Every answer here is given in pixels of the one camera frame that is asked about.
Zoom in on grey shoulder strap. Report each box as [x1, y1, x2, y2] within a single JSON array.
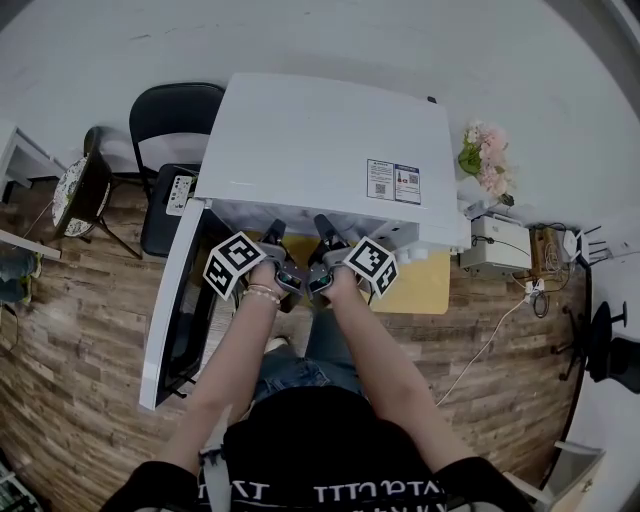
[[197, 407, 237, 512]]

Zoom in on beaded bracelet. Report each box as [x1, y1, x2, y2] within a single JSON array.
[[242, 282, 283, 306]]

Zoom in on floral patterned seat cushion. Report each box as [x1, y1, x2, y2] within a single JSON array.
[[52, 155, 112, 237]]

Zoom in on white router black antennas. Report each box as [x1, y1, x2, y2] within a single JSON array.
[[572, 225, 610, 269]]

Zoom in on person's right forearm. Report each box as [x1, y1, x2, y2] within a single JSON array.
[[327, 289, 476, 476]]

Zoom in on white storage box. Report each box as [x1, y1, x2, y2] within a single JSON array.
[[502, 439, 607, 512]]

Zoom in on white desk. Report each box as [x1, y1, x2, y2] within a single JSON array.
[[0, 119, 70, 260]]

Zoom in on person's left forearm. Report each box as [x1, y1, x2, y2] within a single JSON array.
[[159, 287, 282, 476]]

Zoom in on black office chair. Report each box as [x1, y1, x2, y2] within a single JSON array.
[[552, 299, 640, 397]]

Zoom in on white printer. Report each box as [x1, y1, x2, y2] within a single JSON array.
[[458, 213, 533, 273]]

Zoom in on yellow wooden table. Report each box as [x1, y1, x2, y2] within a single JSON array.
[[282, 234, 452, 316]]

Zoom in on long white power cable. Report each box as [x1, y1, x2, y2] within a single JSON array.
[[433, 294, 532, 407]]

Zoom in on black folding chair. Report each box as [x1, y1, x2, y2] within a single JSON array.
[[128, 82, 228, 260]]

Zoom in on cardboard box of cables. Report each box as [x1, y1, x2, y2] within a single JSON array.
[[528, 223, 571, 282]]

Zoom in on pink flower bouquet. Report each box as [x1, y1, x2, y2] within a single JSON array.
[[457, 118, 516, 207]]

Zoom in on dark wooden chair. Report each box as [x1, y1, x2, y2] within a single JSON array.
[[51, 125, 145, 260]]

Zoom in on person's right hand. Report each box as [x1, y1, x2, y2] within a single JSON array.
[[326, 264, 359, 298]]

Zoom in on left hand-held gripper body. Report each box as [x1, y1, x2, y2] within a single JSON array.
[[202, 230, 306, 314]]

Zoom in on white printed card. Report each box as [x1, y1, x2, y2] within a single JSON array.
[[164, 174, 197, 218]]

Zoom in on person's left hand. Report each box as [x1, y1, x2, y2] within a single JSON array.
[[246, 260, 281, 293]]

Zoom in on person's black shirt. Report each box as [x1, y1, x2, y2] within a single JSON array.
[[99, 384, 536, 512]]

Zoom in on white microwave oven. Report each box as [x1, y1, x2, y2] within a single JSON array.
[[138, 72, 473, 413]]

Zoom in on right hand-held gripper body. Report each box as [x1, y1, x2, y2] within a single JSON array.
[[305, 235, 400, 301]]

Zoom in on white charger plug strip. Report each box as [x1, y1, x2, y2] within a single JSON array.
[[521, 278, 550, 307]]

